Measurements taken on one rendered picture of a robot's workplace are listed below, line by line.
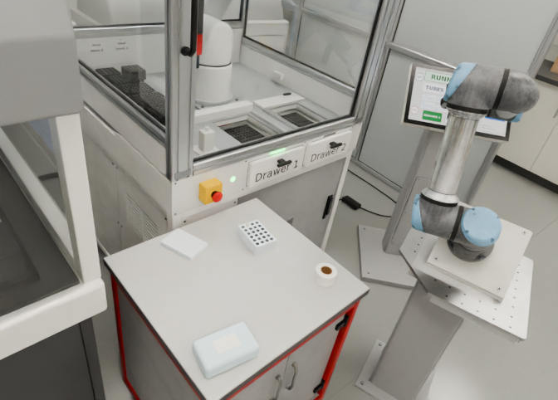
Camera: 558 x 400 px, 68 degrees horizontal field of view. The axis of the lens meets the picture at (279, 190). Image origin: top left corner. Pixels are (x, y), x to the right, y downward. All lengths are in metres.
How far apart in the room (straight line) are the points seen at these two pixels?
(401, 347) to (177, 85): 1.34
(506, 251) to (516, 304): 0.18
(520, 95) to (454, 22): 1.79
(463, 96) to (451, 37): 1.78
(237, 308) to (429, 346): 0.87
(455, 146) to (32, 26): 1.09
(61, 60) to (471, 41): 2.57
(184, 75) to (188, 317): 0.68
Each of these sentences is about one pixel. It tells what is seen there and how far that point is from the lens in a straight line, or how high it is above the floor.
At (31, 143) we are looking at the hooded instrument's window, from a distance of 0.87.
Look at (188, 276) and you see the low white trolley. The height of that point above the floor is 0.76.
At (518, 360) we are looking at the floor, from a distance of 2.61.
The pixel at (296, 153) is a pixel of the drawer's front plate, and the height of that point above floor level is 0.91.
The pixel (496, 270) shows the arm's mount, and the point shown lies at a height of 0.83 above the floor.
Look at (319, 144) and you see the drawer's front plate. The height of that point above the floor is 0.92.
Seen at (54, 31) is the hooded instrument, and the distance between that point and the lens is 0.80.
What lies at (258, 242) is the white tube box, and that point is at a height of 0.80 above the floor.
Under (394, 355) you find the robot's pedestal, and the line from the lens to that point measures 1.93.
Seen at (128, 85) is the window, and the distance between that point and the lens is 1.54.
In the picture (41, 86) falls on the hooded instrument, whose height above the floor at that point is 1.42.
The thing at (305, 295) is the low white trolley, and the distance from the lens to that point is 1.32.
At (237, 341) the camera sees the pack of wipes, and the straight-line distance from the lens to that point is 1.13.
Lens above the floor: 1.72
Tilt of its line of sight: 34 degrees down
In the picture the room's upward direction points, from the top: 10 degrees clockwise
